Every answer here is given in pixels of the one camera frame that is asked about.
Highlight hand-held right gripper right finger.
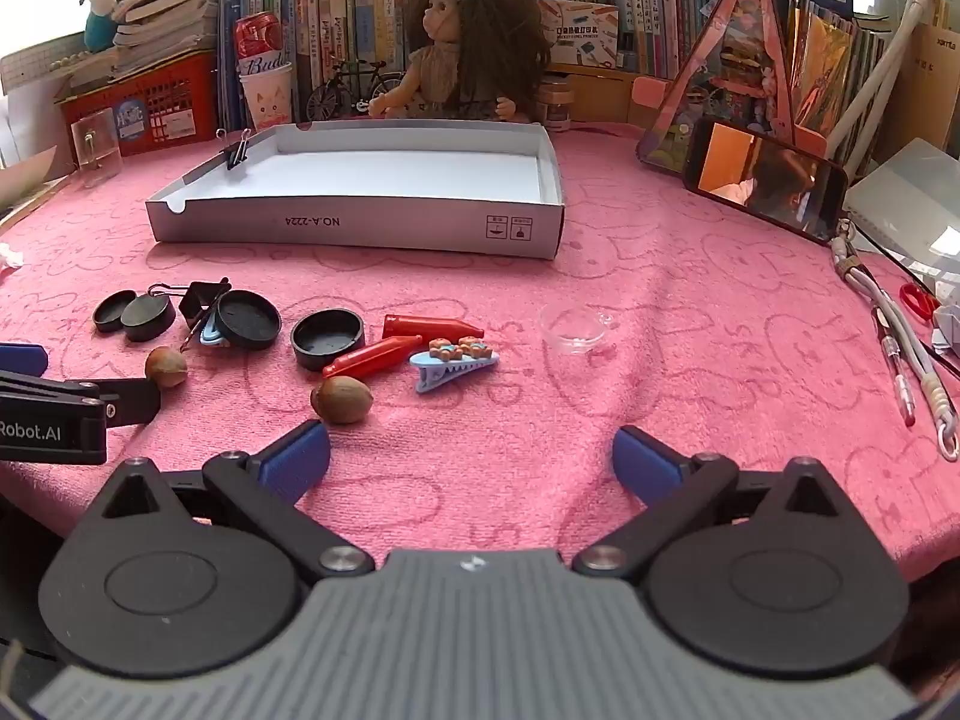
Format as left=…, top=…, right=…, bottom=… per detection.
left=574, top=425, right=871, bottom=580

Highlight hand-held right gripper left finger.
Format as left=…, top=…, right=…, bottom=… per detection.
left=79, top=420, right=376, bottom=581

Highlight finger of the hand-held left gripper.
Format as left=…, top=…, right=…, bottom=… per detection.
left=0, top=343, right=48, bottom=377
left=97, top=379, right=161, bottom=427

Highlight small brown nut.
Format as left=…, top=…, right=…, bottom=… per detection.
left=145, top=346, right=188, bottom=389

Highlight large brown nut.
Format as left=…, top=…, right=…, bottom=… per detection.
left=310, top=376, right=374, bottom=425

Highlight small black round lid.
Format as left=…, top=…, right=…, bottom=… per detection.
left=121, top=295, right=177, bottom=342
left=94, top=291, right=140, bottom=333

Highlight light blue plastic clip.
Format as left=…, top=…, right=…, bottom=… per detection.
left=196, top=307, right=233, bottom=347

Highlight large black binder clip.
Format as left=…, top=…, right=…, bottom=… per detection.
left=148, top=277, right=231, bottom=332

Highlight deep black round cap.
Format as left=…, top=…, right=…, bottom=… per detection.
left=291, top=309, right=365, bottom=371

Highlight large black round lid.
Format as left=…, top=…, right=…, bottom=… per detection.
left=214, top=289, right=282, bottom=350

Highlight clear round plastic dish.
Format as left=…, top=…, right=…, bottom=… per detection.
left=538, top=305, right=620, bottom=353

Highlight blue bear hair clip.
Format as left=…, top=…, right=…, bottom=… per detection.
left=409, top=337, right=500, bottom=395

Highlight white cardboard box tray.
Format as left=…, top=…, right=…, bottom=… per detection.
left=145, top=120, right=565, bottom=261

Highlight pink bunny print cloth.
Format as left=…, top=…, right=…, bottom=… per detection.
left=0, top=116, right=960, bottom=586

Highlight clear acrylic block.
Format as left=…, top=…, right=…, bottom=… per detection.
left=70, top=108, right=123, bottom=188

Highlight red clear pen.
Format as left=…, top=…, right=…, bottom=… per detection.
left=872, top=304, right=917, bottom=427

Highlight small black binder clip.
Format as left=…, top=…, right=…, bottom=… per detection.
left=216, top=130, right=252, bottom=171

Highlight red plastic crate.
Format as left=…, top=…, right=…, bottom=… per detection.
left=58, top=51, right=222, bottom=158

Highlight black smartphone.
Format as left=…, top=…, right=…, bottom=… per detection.
left=682, top=116, right=848, bottom=245

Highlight red scissors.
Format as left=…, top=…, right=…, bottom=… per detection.
left=898, top=283, right=940, bottom=320

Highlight white cat print paper cup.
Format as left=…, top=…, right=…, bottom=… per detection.
left=240, top=64, right=295, bottom=132

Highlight black toy bicycle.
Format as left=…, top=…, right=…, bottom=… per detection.
left=306, top=58, right=410, bottom=121

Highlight blue white plush toy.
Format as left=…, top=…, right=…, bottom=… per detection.
left=84, top=0, right=121, bottom=52

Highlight stack of lying books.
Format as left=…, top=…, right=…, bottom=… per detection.
left=112, top=0, right=222, bottom=68

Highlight brown cardboard shelf box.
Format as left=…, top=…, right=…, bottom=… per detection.
left=559, top=64, right=676, bottom=125

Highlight small jar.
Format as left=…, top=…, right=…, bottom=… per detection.
left=536, top=75, right=575, bottom=132

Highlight translucent plastic folder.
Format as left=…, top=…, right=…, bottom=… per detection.
left=844, top=137, right=960, bottom=278

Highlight red beer can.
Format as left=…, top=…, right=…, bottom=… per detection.
left=234, top=13, right=290, bottom=76

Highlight pink house-shaped stand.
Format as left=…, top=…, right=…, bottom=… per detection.
left=636, top=0, right=826, bottom=166

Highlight colourful printed carton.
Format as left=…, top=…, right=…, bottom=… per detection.
left=536, top=0, right=620, bottom=70

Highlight row of standing books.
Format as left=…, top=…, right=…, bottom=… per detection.
left=217, top=0, right=908, bottom=121

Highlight brown haired doll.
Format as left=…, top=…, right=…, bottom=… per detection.
left=367, top=0, right=552, bottom=125

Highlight brown cardboard sheet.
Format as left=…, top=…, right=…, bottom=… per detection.
left=911, top=0, right=960, bottom=158

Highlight white braided cord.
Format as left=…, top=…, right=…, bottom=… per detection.
left=829, top=219, right=960, bottom=462

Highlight white plastic pipe frame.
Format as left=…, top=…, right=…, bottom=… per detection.
left=829, top=0, right=938, bottom=166

